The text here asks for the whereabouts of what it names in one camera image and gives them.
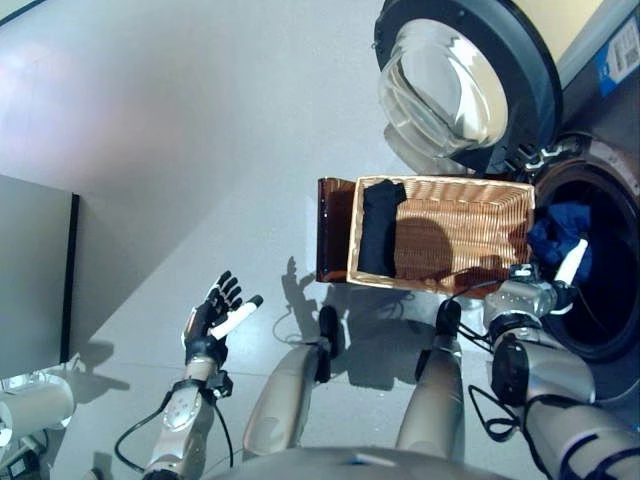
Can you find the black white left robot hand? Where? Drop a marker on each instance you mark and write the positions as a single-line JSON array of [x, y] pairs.
[[205, 330]]

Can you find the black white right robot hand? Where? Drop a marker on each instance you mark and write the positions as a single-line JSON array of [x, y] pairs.
[[572, 265]]

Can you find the blue garment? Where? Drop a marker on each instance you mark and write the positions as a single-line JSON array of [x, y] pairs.
[[560, 230]]

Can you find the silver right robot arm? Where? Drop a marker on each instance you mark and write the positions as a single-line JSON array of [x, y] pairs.
[[555, 380]]

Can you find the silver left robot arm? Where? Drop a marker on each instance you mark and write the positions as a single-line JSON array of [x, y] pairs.
[[185, 415]]

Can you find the dark grey washing machine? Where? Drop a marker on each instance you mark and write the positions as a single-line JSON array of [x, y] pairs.
[[615, 165]]

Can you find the silver left robot leg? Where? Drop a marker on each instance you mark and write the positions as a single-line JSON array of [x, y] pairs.
[[280, 400]]

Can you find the silver robot leg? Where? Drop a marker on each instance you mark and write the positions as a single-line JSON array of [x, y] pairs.
[[435, 400], [280, 400]]

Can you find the wicker laundry basket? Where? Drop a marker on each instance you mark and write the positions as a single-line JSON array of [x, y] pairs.
[[460, 215]]

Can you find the glossy dark brown stool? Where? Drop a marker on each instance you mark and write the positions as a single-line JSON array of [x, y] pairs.
[[332, 235]]

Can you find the grey board panel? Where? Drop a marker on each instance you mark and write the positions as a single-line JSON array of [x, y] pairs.
[[35, 270]]

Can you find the white cylinder object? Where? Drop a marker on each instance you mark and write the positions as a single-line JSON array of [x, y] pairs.
[[35, 410]]

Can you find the silver right robot leg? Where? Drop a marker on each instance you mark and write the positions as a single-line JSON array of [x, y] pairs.
[[435, 400]]

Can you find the dark navy folded garment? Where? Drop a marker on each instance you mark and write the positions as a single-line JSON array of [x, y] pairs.
[[380, 230]]

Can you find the grey robot torso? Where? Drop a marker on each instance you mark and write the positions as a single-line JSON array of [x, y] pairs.
[[360, 465]]

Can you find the round glass washer door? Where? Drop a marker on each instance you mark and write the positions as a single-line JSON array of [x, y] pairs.
[[450, 90]]

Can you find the blue white label sticker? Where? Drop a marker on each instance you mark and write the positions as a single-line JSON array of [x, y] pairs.
[[620, 55]]

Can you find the small black box device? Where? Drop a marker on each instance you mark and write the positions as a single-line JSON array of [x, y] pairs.
[[16, 467]]

